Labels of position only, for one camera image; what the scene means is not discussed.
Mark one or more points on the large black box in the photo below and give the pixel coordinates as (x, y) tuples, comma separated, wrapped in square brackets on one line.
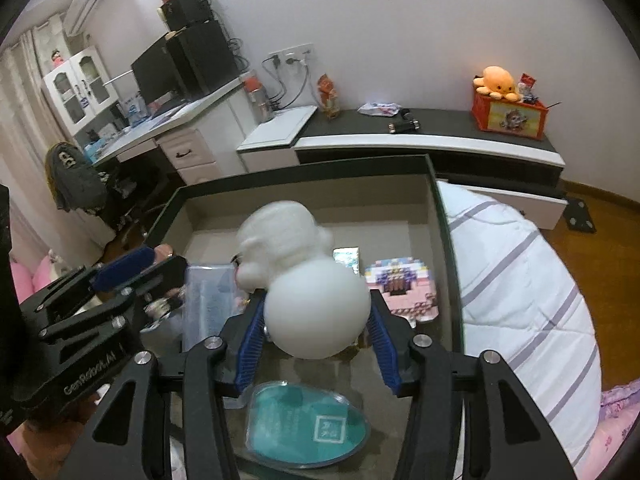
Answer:
[(300, 200)]

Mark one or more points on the red printed storage box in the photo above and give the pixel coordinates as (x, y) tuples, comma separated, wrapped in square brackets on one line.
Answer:
[(510, 115)]

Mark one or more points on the white plastic packet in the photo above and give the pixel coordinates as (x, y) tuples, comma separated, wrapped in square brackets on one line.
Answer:
[(380, 108)]

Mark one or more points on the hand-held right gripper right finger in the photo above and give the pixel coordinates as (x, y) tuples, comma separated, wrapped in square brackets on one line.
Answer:
[(387, 355)]

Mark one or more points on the clear plastic box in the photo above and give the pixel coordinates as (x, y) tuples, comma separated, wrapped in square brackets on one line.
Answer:
[(205, 300)]

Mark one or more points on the beige curtain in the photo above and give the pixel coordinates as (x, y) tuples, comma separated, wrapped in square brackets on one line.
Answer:
[(20, 125)]

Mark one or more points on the teal round case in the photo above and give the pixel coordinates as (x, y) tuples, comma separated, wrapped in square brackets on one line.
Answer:
[(300, 425)]

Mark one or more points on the black floor scale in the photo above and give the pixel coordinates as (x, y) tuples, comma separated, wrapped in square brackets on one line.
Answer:
[(582, 215)]

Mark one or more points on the blue packet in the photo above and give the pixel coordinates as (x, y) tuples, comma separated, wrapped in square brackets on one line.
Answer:
[(347, 255)]

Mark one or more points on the pink purple brick model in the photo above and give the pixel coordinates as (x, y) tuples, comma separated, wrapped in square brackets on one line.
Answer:
[(400, 285)]

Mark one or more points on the white glass door cabinet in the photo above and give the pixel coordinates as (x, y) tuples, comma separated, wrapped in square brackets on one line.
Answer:
[(80, 90)]

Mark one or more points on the orange octopus plush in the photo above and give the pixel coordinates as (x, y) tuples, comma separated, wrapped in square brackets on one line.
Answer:
[(497, 80)]

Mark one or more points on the white air conditioner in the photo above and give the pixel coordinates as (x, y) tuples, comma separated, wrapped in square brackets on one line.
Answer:
[(87, 0)]

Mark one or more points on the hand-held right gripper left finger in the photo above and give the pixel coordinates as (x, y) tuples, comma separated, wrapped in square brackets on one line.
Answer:
[(247, 345)]

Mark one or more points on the white wall outlet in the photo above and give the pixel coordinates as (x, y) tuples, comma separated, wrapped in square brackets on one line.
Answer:
[(292, 55)]

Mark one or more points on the black monitor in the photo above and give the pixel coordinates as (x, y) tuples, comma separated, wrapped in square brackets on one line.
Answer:
[(150, 75)]

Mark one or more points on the small black speaker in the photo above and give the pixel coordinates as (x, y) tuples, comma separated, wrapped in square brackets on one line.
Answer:
[(187, 10)]

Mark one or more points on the white round toy figure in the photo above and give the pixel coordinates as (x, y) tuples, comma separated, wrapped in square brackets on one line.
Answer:
[(310, 310)]

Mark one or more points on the large black speaker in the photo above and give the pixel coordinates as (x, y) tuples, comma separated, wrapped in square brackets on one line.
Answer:
[(200, 60)]

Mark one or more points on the white side cabinet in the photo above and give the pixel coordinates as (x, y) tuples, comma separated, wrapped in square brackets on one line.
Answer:
[(275, 130)]

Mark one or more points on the dark jacket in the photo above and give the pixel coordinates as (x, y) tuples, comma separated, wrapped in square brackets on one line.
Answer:
[(70, 175)]

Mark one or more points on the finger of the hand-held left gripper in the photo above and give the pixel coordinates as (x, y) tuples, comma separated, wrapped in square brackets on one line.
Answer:
[(125, 265), (160, 275)]

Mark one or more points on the small doll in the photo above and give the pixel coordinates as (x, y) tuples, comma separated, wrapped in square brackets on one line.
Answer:
[(57, 57)]

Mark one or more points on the blue white carton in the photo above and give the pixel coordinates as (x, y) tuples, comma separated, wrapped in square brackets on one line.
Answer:
[(132, 110)]

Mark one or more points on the pink floral blanket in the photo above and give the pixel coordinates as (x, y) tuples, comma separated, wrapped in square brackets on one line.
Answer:
[(620, 420)]

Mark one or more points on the orange cap bottle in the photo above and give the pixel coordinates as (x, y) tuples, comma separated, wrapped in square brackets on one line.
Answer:
[(257, 95)]

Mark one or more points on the pink pillow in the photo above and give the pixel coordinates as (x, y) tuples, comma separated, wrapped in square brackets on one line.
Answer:
[(30, 280)]

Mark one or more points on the small red white figure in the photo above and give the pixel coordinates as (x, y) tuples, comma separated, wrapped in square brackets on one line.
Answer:
[(527, 85)]

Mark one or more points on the white desk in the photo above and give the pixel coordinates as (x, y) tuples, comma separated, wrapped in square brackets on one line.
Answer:
[(190, 125)]

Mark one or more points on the small orange figurine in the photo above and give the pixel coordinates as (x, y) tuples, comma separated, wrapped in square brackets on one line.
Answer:
[(327, 95)]

